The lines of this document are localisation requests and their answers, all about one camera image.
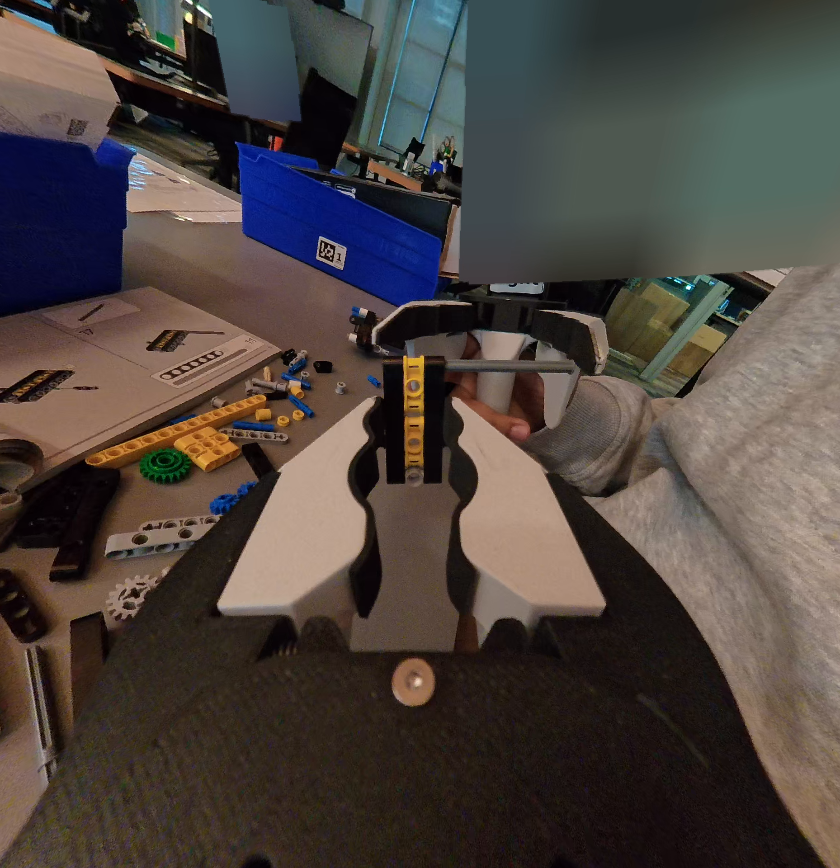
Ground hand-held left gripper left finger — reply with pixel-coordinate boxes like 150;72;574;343
217;396;384;620

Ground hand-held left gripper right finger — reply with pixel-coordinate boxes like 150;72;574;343
449;397;609;646

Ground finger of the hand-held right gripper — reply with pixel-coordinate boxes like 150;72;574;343
370;300;477;354
534;308;612;377

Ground long grey lego axle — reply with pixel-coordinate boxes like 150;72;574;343
444;359;578;374

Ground black and yellow lego assembly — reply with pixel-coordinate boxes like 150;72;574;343
381;354;448;486

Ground person's right forearm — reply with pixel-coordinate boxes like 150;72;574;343
522;264;840;516

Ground small multicoloured lego subassembly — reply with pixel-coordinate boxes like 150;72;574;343
347;305;388;357

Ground blue lego gear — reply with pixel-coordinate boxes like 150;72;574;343
208;480;260;515

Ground small black lego beam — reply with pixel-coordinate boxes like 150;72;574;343
241;441;280;480

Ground yellow angled lego piece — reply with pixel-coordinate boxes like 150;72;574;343
174;429;242;473

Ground pile of small lego pieces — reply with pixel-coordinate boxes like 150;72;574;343
213;347;383;442

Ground light grey lego liftarm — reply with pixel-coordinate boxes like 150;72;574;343
104;514;222;561

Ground long yellow lego beam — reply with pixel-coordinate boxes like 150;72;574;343
85;395;267;469

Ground green lego gear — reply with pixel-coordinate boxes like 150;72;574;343
138;448;194;484

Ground light grey lego gear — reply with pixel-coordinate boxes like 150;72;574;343
105;571;165;622

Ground black lego panel pieces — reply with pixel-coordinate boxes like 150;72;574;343
13;463;123;584

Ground open lego instruction booklet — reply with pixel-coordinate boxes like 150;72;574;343
0;285;283;489

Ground person's right hand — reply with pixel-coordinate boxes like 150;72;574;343
450;332;550;442

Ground stack of cardboard boxes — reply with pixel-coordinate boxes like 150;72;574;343
603;281;733;381

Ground brown cardboard flap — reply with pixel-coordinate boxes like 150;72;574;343
437;202;462;278

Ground black cardboard box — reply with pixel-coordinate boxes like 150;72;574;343
291;166;458;241

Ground blue bin with black box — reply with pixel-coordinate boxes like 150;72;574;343
236;141;443;307

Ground person's grey sweatshirt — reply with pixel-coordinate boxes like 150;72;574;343
583;264;840;868

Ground wooden background desk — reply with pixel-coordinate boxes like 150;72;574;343
98;54;292;137

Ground blue bin with paper sheets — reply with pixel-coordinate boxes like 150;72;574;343
0;129;137;321

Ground stack of white instruction sheets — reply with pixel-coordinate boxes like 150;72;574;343
0;14;123;151

